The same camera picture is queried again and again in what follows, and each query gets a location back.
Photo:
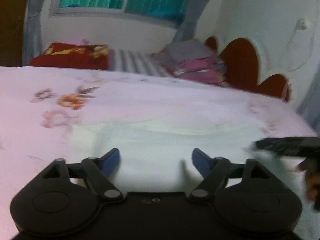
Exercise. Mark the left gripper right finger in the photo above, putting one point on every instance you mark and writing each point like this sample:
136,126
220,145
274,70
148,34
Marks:
214,172

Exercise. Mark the stack of folded clothes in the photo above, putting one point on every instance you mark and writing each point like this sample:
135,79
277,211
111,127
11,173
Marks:
192,60

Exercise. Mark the white knit sweater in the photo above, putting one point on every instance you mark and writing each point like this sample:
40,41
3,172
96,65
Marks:
154,158

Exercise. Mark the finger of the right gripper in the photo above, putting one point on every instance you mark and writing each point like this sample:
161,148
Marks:
287,146

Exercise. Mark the red white headboard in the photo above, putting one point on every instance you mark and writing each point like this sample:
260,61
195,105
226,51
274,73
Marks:
243,69

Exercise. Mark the brown wooden door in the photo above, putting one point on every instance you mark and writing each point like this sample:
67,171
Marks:
12,24

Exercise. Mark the person right hand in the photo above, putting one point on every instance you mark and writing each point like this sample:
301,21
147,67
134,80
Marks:
311,179

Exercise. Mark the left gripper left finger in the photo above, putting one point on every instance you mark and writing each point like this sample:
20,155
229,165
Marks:
97,172

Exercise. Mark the striped pillow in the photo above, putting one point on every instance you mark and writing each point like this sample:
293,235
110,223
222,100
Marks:
127,61

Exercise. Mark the left grey curtain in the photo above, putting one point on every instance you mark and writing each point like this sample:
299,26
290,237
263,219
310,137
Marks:
32,39

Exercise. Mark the white wall charger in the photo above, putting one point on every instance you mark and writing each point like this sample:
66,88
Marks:
303,24

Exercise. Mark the red yellow pillow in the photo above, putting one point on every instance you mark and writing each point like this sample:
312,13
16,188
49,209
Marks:
64,55

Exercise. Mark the right grey curtain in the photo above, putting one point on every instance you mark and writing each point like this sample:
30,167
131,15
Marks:
193,11

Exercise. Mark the grey curtain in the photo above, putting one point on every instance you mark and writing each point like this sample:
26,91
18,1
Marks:
32,39
193,11

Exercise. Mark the pink floral bedsheet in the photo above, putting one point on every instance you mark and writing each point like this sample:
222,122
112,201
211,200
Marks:
40,106

